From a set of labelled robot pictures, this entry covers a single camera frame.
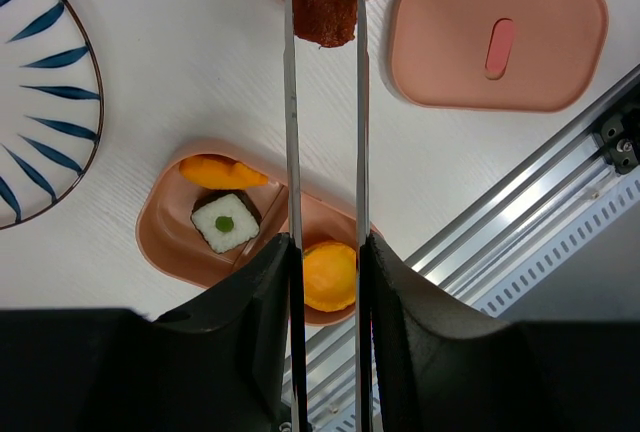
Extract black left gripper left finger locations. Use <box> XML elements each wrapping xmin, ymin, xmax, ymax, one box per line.
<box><xmin>1</xmin><ymin>234</ymin><xmax>293</xmax><ymax>431</ymax></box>

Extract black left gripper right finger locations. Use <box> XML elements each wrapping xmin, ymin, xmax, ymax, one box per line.
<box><xmin>367</xmin><ymin>231</ymin><xmax>640</xmax><ymax>432</ymax></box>

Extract orange round dumpling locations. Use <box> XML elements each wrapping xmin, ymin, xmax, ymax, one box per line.
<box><xmin>303</xmin><ymin>241</ymin><xmax>357</xmax><ymax>313</ymax></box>

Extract metal serving tongs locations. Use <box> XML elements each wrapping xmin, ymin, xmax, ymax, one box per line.
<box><xmin>283</xmin><ymin>0</ymin><xmax>373</xmax><ymax>431</ymax></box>

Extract orange fish shaped food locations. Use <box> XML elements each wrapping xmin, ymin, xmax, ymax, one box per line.
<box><xmin>179</xmin><ymin>155</ymin><xmax>269</xmax><ymax>190</ymax></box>

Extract pink lunch box tray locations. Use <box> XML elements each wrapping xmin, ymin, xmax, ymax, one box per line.
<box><xmin>135</xmin><ymin>137</ymin><xmax>386</xmax><ymax>327</ymax></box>

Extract pink lunch box lid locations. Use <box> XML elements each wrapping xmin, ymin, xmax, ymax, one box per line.
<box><xmin>389</xmin><ymin>0</ymin><xmax>609</xmax><ymax>113</ymax></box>

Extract sushi roll piece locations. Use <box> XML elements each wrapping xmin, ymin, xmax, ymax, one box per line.
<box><xmin>190</xmin><ymin>190</ymin><xmax>262</xmax><ymax>254</ymax></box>

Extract blue striped white plate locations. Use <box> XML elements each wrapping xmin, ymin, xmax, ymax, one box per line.
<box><xmin>1</xmin><ymin>0</ymin><xmax>105</xmax><ymax>229</ymax></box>

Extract aluminium mounting rail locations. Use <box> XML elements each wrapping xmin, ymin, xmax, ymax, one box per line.
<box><xmin>282</xmin><ymin>64</ymin><xmax>640</xmax><ymax>432</ymax></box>

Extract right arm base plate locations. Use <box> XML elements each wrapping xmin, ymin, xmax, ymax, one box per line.
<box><xmin>599</xmin><ymin>102</ymin><xmax>639</xmax><ymax>175</ymax></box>

